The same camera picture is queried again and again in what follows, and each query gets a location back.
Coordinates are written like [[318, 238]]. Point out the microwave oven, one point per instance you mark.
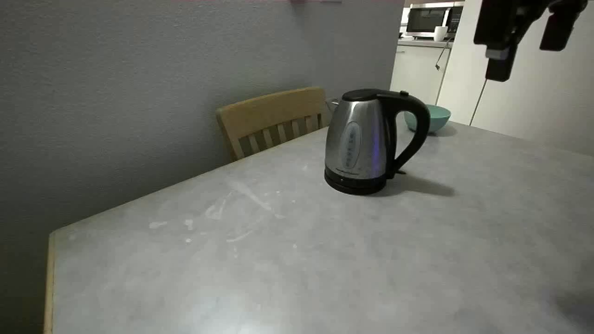
[[429, 19]]

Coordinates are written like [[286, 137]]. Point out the stainless steel electric kettle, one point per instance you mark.
[[355, 145]]

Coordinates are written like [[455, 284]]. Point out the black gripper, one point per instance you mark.
[[507, 21]]

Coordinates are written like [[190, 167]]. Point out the light wooden slat-back chair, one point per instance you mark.
[[271, 111]]

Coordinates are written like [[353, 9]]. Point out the teal ceramic bowl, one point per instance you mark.
[[439, 117]]

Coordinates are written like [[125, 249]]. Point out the white kitchen cabinet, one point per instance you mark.
[[418, 71]]

